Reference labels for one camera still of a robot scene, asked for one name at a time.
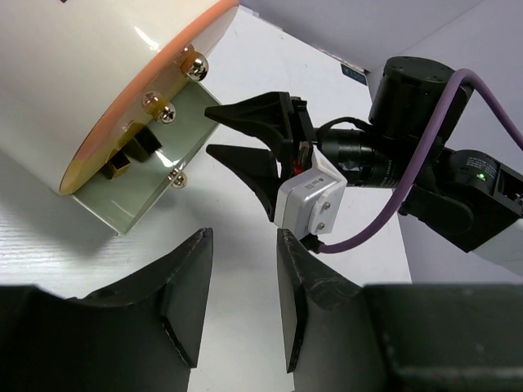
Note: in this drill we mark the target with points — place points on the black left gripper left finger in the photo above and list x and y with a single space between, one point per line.
141 333

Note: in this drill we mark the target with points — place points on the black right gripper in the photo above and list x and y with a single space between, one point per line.
267 118

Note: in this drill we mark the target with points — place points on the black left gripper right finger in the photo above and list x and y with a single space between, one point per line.
339 336

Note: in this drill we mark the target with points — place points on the cream round drawer organizer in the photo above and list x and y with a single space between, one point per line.
80 78

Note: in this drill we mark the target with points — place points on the black gold square lipstick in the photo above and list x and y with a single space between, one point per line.
143 145

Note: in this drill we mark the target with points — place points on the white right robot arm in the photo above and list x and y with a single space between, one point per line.
467 197

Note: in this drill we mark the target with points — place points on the blue table logo sticker right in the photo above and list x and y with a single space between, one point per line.
354 74

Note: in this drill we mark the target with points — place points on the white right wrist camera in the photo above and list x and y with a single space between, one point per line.
308 203

